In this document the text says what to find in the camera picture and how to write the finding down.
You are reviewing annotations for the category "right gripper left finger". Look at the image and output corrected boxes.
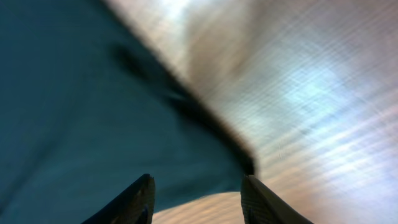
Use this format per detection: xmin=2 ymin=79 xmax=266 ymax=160
xmin=82 ymin=174 xmax=155 ymax=224

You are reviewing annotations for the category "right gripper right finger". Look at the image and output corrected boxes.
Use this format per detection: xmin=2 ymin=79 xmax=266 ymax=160
xmin=241 ymin=175 xmax=313 ymax=224

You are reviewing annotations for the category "black t-shirt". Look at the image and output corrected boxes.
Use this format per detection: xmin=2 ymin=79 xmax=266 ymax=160
xmin=1 ymin=0 xmax=254 ymax=223

